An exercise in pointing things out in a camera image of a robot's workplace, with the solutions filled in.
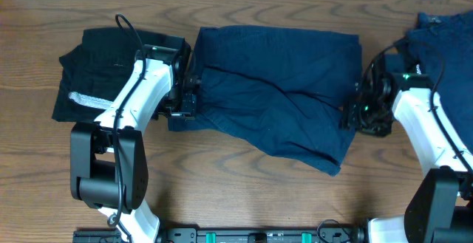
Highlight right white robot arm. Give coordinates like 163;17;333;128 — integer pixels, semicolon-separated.
341;73;472;242

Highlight navy clothes pile right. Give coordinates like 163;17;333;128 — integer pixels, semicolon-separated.
406;11;472;151

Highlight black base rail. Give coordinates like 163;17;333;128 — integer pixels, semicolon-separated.
72;227;370;243

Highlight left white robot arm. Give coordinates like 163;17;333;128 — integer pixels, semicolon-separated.
70;45;199;242

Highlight folded black shorts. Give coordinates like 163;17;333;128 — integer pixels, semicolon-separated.
51;27;174;123

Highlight navy blue shorts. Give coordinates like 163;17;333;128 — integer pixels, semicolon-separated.
168;25;362;176

